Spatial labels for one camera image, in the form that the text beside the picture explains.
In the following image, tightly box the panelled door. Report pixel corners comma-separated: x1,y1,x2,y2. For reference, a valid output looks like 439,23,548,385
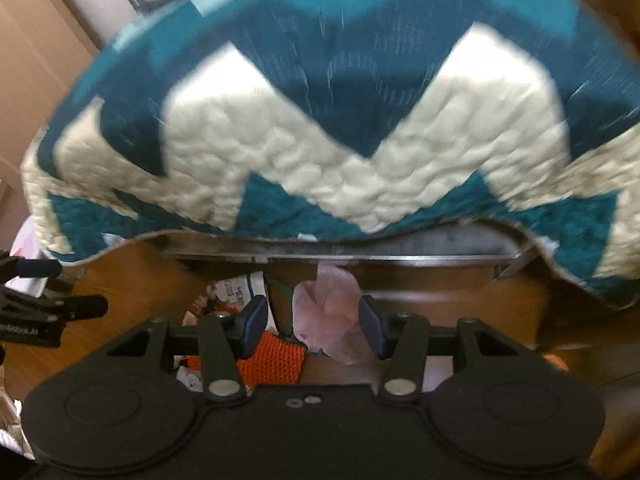
0,0,103,183

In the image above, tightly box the metal bed frame rail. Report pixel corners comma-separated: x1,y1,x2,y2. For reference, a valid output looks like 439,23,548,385
170,227,536,281

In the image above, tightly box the teal and white zigzag quilt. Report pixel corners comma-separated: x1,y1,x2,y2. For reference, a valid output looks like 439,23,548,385
20,0,640,308

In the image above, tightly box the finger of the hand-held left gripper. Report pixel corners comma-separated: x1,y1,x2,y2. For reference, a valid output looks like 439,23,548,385
0,286,109,349
0,255,63,282

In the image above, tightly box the orange knitted cloth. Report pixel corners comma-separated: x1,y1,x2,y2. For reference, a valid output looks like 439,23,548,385
234,332,307,388

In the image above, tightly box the white printed wrapper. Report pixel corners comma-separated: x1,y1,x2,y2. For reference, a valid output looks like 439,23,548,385
206,274,271,313

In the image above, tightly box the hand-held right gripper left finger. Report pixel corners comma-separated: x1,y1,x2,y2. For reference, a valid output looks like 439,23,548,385
107,294,268,403

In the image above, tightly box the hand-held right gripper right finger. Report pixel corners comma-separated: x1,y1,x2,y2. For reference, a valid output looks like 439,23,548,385
359,294,543,403

